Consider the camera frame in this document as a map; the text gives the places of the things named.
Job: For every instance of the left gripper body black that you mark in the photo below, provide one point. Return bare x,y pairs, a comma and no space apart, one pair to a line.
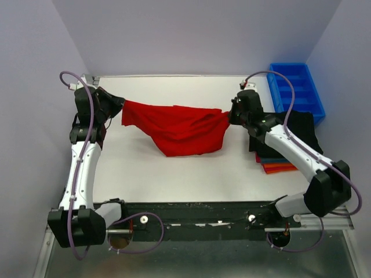
101,114

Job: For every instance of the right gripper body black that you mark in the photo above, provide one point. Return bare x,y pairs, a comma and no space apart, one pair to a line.
236,116

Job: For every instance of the red t shirt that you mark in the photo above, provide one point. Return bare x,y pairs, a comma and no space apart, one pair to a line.
178,130
257,158

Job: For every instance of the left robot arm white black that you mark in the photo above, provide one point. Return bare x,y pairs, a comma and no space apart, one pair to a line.
78,221

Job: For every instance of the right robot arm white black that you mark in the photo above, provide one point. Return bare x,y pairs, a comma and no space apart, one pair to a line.
328,181

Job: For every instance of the red folded t shirt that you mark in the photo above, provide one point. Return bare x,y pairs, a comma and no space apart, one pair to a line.
257,158

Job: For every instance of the black folded t shirt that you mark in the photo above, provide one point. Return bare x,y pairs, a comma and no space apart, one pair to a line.
301,124

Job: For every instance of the blue plastic bin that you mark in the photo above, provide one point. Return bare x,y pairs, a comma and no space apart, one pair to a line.
306,95

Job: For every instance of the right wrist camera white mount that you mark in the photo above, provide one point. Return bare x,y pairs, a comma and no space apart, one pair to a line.
247,85

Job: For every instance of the side aluminium table rail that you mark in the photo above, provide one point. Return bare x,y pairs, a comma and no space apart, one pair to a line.
86,137

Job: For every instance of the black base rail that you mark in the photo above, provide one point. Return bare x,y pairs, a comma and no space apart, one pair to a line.
157,222

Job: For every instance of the right aluminium extrusion rail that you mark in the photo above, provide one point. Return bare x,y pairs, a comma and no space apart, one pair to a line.
309,222

